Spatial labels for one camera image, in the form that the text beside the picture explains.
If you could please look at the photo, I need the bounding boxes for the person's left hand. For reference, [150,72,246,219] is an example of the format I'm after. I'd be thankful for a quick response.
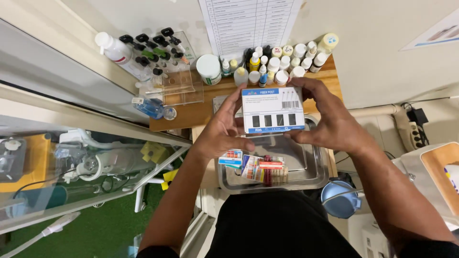
[192,84,255,162]

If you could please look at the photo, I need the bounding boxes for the person's right hand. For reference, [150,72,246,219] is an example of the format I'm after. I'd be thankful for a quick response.
[284,77,365,156]

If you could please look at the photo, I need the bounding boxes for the white blue cardboard box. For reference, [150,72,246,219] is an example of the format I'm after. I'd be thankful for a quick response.
[241,87,306,134]

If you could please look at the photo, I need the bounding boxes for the small white blue packet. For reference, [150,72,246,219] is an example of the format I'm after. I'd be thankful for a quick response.
[218,149,243,169]

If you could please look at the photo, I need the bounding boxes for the colourful striped packet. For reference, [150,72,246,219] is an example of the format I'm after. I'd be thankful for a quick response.
[240,154,265,183]

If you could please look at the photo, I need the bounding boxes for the steel instrument tray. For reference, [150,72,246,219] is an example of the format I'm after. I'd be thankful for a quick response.
[217,115,330,195]

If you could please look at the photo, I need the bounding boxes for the red white packet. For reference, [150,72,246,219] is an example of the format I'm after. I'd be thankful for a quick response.
[258,156,285,170]

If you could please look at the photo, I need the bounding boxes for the white round jar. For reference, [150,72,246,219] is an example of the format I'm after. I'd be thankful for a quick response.
[196,54,222,86]

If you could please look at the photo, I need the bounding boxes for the clear acrylic holder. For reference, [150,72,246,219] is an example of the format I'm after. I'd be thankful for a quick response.
[142,31,205,107]

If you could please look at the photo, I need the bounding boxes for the clear bottle blue liquid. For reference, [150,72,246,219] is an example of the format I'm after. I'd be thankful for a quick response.
[131,95,166,120]

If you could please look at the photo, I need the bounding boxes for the tan pack of files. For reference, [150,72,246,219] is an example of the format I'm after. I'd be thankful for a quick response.
[264,167,289,186]

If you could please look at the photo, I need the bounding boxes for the white power strip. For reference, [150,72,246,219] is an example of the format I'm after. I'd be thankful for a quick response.
[393,109,427,152]

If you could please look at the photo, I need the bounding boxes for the group of small bottles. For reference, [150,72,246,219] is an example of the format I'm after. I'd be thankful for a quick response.
[219,33,339,88]

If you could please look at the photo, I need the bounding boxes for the blue plastic bucket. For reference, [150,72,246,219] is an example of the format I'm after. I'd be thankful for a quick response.
[320,180,362,219]

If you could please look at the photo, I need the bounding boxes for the black power adapter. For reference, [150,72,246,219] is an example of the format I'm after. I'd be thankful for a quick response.
[407,107,429,126]

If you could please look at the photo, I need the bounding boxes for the person's black clothing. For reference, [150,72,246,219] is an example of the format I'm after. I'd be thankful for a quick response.
[136,190,459,258]

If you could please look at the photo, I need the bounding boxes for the white box wooden inside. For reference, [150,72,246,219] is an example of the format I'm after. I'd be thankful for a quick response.
[400,141,459,226]

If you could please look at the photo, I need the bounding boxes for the printed paper list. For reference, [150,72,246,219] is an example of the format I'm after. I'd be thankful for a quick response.
[198,0,304,56]

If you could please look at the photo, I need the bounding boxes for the white bottle red label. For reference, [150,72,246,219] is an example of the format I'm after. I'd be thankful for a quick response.
[95,32,144,77]

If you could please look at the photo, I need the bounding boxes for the glass cabinet with equipment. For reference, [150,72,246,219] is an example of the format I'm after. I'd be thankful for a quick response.
[0,115,192,235]

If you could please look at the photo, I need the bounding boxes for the beige wall pipe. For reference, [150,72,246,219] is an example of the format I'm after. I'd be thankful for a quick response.
[349,103,403,118]

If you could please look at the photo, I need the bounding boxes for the wall poster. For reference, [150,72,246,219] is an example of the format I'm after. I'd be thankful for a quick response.
[400,8,459,51]

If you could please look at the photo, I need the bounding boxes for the white hose handpiece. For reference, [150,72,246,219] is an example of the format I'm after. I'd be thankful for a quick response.
[0,211,82,258]

